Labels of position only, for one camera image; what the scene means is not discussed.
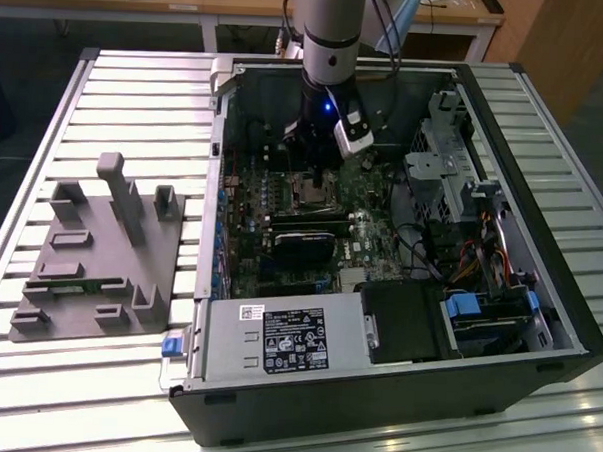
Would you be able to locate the grey power supply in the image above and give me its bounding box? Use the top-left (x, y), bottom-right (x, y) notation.
top-left (200, 287), bottom-right (369, 386)

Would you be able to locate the black internal cable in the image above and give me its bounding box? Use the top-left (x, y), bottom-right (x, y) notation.
top-left (392, 223), bottom-right (449, 284)

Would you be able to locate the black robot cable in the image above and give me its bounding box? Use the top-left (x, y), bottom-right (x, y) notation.
top-left (364, 0), bottom-right (406, 79)

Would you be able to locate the black graphics card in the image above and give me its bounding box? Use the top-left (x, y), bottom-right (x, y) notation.
top-left (271, 226), bottom-right (338, 265)

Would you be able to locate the CPU socket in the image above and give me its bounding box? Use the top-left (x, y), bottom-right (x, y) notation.
top-left (280, 168), bottom-right (348, 215)

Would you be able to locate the green RAM stick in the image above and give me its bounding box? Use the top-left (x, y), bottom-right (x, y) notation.
top-left (46, 279), bottom-right (103, 296)

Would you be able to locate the silver metal drive cage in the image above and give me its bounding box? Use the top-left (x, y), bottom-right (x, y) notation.
top-left (400, 88), bottom-right (504, 227)

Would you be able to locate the orange and yellow wire bundle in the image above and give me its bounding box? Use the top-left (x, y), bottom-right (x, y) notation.
top-left (452, 241), bottom-right (513, 287)

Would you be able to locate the black open PC case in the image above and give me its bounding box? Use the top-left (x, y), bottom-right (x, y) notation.
top-left (165, 49), bottom-right (603, 452)

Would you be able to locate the blue disk carrier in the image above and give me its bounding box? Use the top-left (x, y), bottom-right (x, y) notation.
top-left (444, 289), bottom-right (483, 321)

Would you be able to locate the grey parts rack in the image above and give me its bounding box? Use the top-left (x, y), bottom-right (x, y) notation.
top-left (6, 147), bottom-right (190, 352)

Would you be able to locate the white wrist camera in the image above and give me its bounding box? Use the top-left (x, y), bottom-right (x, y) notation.
top-left (331, 100), bottom-right (378, 159)

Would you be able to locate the silver heat sink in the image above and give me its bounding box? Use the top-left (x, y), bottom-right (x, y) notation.
top-left (339, 267), bottom-right (371, 291)

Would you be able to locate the blue case latch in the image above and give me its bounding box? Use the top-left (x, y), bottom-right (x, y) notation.
top-left (161, 331), bottom-right (189, 360)

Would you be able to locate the green motherboard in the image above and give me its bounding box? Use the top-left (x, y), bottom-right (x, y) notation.
top-left (215, 142), bottom-right (411, 307)

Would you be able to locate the wooden cabinet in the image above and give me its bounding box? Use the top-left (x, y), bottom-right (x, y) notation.
top-left (485, 0), bottom-right (603, 129)

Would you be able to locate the black fan shroud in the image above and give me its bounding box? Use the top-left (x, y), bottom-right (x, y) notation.
top-left (356, 280), bottom-right (453, 370)

